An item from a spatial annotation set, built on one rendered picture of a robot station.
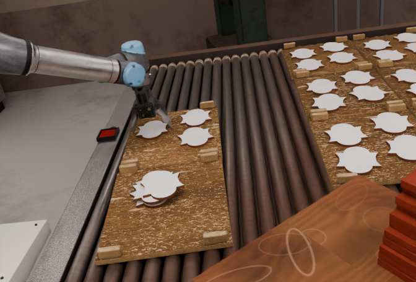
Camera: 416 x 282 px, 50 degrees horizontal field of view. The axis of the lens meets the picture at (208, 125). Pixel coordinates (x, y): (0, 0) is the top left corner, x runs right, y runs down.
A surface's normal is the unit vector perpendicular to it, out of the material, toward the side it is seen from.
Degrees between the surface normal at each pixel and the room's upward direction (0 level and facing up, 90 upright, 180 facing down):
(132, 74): 88
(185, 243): 0
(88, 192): 0
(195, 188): 0
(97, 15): 90
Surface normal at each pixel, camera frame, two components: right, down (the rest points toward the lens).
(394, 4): -0.03, 0.46
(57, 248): -0.14, -0.88
